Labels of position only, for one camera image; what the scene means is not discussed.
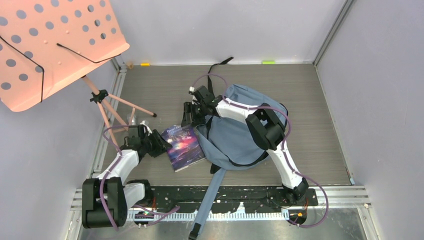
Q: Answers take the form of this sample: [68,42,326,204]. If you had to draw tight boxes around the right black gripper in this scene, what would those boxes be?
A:
[180,102,207,129]

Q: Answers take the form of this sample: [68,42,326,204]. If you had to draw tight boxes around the purple cover book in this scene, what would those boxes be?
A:
[161,125,206,173]

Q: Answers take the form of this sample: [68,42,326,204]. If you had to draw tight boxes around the light blue backpack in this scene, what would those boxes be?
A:
[188,56,289,240]

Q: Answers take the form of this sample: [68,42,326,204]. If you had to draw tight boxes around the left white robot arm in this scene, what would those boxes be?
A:
[81,123,172,230]

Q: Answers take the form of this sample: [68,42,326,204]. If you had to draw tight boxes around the silver metal cylinder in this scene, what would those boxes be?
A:
[127,113,138,126]

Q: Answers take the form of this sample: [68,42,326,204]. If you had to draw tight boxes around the green tape piece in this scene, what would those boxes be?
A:
[261,60,276,65]

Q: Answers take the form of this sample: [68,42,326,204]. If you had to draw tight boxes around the pink perforated music stand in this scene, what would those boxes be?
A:
[0,0,158,148]

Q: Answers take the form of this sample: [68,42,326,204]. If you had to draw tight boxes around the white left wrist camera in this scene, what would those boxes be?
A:
[139,120,152,135]

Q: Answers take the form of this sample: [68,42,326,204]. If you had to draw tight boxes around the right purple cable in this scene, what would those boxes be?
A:
[188,73,330,229]

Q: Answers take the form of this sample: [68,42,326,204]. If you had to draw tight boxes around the purple cable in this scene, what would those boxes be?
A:
[98,123,181,231]
[188,73,330,229]

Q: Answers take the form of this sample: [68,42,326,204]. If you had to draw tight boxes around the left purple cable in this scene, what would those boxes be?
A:
[98,123,181,231]

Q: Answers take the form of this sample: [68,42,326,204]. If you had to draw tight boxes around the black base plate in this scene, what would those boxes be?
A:
[141,185,319,214]

